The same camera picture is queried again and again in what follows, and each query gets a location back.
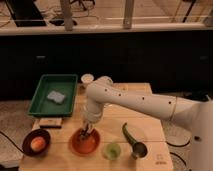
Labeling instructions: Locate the green cup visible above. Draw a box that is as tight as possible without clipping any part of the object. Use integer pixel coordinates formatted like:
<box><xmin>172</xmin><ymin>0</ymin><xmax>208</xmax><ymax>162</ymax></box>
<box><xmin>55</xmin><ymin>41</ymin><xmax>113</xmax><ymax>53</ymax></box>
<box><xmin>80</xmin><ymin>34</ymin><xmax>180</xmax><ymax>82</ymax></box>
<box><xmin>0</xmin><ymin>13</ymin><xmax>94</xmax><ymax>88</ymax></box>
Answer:
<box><xmin>102</xmin><ymin>142</ymin><xmax>121</xmax><ymax>160</ymax></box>

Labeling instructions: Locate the green plastic tray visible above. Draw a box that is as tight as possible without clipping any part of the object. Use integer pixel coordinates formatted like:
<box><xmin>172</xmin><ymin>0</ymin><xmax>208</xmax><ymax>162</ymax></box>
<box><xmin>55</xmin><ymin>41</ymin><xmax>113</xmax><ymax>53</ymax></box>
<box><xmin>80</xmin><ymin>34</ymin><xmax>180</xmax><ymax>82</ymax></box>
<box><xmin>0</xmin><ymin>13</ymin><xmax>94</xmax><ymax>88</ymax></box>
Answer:
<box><xmin>29</xmin><ymin>74</ymin><xmax>78</xmax><ymax>117</ymax></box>

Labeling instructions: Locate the dark brown bowl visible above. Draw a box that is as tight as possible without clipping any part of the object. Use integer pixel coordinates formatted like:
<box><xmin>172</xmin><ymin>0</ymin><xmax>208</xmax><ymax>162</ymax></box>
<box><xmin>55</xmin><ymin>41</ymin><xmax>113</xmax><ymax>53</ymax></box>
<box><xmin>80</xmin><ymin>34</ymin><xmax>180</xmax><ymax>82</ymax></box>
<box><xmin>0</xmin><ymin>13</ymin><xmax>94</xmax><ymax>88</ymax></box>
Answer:
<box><xmin>22</xmin><ymin>129</ymin><xmax>51</xmax><ymax>156</ymax></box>

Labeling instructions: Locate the small wooden block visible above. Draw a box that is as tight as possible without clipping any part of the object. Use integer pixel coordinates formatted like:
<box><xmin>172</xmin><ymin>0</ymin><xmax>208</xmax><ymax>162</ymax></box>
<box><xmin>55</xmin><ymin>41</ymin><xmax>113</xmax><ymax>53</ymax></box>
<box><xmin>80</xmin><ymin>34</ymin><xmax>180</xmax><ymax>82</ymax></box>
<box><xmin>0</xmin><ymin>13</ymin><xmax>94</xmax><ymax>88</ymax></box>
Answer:
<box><xmin>39</xmin><ymin>118</ymin><xmax>62</xmax><ymax>128</ymax></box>

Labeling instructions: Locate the small white cup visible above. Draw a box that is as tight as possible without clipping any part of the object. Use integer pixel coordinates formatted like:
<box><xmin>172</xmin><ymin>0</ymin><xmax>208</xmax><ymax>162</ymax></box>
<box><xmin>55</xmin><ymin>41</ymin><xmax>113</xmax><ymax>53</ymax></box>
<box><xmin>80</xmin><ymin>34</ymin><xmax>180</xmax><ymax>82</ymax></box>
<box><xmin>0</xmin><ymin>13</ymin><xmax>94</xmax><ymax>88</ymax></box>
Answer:
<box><xmin>81</xmin><ymin>74</ymin><xmax>94</xmax><ymax>88</ymax></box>

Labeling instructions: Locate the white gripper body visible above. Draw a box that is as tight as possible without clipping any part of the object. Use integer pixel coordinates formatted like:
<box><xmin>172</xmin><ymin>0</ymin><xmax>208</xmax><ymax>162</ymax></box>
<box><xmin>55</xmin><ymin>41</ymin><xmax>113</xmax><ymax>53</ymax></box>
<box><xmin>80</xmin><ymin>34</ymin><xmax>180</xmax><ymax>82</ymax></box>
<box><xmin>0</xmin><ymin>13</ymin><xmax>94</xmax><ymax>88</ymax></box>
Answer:
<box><xmin>83</xmin><ymin>106</ymin><xmax>102</xmax><ymax>124</ymax></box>

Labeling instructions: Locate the light blue sponge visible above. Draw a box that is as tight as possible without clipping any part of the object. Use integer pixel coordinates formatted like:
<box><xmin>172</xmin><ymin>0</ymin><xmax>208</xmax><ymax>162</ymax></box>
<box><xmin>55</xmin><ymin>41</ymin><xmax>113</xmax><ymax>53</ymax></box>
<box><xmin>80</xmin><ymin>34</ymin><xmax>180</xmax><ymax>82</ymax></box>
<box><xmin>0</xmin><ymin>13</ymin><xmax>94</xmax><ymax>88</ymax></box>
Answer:
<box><xmin>47</xmin><ymin>91</ymin><xmax>66</xmax><ymax>104</ymax></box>

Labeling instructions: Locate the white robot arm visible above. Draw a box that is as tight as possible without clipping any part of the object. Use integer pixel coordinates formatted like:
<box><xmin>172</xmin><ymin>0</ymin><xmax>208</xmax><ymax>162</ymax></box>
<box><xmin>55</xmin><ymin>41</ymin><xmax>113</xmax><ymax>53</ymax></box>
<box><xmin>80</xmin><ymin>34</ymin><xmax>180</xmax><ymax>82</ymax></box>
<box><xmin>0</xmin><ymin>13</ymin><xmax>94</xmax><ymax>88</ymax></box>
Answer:
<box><xmin>82</xmin><ymin>76</ymin><xmax>213</xmax><ymax>171</ymax></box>

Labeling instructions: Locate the orange peach fruit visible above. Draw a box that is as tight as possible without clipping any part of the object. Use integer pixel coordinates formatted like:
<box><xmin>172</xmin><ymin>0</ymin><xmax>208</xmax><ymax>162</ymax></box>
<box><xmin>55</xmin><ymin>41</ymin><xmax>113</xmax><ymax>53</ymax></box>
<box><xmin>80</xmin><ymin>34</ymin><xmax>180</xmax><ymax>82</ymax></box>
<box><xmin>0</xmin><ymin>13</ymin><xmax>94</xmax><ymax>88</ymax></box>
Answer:
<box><xmin>31</xmin><ymin>137</ymin><xmax>46</xmax><ymax>152</ymax></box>

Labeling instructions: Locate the red bowl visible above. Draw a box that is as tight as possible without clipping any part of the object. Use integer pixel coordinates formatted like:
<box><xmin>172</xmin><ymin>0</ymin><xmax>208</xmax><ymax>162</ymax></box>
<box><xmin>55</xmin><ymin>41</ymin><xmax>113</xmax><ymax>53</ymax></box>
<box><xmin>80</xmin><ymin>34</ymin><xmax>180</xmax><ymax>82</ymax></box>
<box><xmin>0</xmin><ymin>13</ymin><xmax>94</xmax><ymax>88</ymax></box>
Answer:
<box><xmin>68</xmin><ymin>129</ymin><xmax>100</xmax><ymax>156</ymax></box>

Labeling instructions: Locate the green handled metal scoop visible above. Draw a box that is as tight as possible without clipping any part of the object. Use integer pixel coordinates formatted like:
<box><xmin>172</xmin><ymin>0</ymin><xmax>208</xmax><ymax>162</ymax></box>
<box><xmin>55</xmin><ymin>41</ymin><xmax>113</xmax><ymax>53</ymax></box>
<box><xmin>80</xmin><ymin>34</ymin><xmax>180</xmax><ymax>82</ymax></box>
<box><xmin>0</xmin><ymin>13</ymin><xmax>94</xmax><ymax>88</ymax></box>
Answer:
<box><xmin>122</xmin><ymin>123</ymin><xmax>148</xmax><ymax>159</ymax></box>

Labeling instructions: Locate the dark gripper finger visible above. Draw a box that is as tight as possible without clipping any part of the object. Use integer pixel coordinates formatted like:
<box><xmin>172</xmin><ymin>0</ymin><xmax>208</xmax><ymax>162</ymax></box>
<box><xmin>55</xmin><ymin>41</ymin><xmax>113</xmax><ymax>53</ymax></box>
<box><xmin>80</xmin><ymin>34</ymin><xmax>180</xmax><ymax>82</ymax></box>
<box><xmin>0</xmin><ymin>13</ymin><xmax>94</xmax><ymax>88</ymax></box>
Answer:
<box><xmin>79</xmin><ymin>126</ymin><xmax>86</xmax><ymax>138</ymax></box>
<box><xmin>85</xmin><ymin>124</ymin><xmax>92</xmax><ymax>137</ymax></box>

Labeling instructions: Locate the black cable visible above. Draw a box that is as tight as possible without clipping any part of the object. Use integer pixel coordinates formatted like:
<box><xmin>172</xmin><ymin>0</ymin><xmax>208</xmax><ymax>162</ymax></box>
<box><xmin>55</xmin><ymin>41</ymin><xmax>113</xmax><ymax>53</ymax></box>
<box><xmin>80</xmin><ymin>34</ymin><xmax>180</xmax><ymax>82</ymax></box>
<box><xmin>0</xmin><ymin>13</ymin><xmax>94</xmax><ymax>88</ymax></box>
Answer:
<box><xmin>0</xmin><ymin>130</ymin><xmax>25</xmax><ymax>155</ymax></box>

